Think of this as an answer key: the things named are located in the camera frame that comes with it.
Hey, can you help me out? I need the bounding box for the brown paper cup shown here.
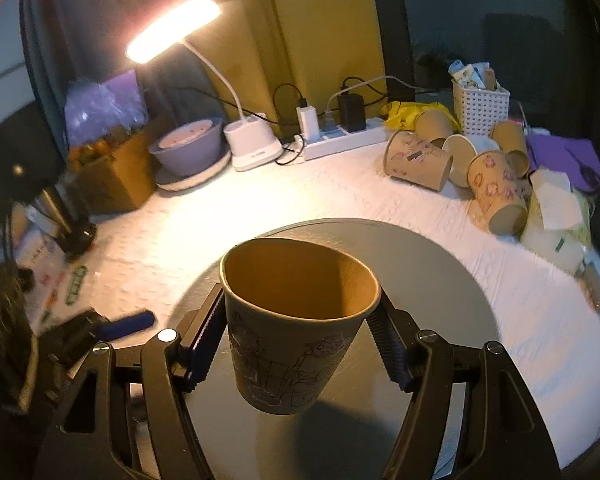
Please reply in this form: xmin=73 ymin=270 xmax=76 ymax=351
xmin=220 ymin=237 xmax=381 ymax=415

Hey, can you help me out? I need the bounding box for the paper cup lying front left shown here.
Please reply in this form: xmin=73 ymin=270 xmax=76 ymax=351
xmin=384 ymin=131 xmax=452 ymax=192

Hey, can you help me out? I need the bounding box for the paper cup with pink prints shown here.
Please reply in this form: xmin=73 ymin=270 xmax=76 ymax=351
xmin=467 ymin=151 xmax=528 ymax=235

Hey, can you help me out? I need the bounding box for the white inside paper cup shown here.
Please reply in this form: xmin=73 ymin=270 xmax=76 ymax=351
xmin=442 ymin=134 xmax=500 ymax=188

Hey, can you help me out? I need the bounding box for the paper cup back middle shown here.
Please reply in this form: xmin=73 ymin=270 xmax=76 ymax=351
xmin=414 ymin=110 xmax=454 ymax=148

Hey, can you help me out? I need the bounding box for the paper cup right back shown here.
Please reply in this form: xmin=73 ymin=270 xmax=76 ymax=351
xmin=490 ymin=120 xmax=530 ymax=178

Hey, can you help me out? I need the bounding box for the white textured tablecloth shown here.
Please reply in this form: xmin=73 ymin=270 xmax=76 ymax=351
xmin=31 ymin=144 xmax=600 ymax=466

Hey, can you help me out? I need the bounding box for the steel kettle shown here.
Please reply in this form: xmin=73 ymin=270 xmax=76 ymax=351
xmin=26 ymin=185 xmax=97 ymax=261

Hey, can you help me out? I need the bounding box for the cardboard box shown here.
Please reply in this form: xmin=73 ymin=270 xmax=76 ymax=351
xmin=68 ymin=119 xmax=171 ymax=214

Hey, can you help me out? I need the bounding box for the white plate under bowl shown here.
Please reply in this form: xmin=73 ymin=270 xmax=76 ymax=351
xmin=156 ymin=151 xmax=232 ymax=193

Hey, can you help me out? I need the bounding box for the purple mixing bowl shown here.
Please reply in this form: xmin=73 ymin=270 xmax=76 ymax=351
xmin=148 ymin=117 xmax=226 ymax=177

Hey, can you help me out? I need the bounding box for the tissue pack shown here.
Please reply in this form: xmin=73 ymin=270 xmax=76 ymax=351
xmin=520 ymin=168 xmax=592 ymax=275

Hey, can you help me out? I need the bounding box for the white desk lamp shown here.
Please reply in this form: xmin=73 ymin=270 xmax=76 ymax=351
xmin=125 ymin=0 xmax=283 ymax=171

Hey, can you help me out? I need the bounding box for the white power strip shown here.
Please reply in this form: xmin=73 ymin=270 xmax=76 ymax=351
xmin=302 ymin=117 xmax=390 ymax=160

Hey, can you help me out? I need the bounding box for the grey small adapter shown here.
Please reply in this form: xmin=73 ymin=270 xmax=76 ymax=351
xmin=582 ymin=262 xmax=600 ymax=313

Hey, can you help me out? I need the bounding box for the plastic bag of oranges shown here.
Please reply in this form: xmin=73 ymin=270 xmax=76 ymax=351
xmin=64 ymin=79 xmax=137 ymax=148

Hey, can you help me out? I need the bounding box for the yellow plastic bag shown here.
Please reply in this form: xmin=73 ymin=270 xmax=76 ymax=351
xmin=380 ymin=101 xmax=460 ymax=132

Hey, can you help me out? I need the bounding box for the white phone charger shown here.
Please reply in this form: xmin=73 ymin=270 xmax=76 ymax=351
xmin=296 ymin=105 xmax=321 ymax=143

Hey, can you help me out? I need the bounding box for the black power adapter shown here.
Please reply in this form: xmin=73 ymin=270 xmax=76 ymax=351
xmin=337 ymin=92 xmax=366 ymax=132

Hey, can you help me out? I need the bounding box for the white plastic basket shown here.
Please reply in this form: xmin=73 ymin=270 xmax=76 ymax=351
xmin=453 ymin=82 xmax=510 ymax=136

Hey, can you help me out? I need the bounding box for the purple cloth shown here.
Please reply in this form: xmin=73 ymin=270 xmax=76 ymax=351
xmin=526 ymin=134 xmax=600 ymax=193

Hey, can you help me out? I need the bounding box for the yellow curtain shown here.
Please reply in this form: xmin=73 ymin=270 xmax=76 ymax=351
xmin=175 ymin=0 xmax=385 ymax=120

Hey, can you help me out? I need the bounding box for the grey curtain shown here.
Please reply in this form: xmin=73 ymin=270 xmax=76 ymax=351
xmin=19 ymin=0 xmax=166 ymax=156

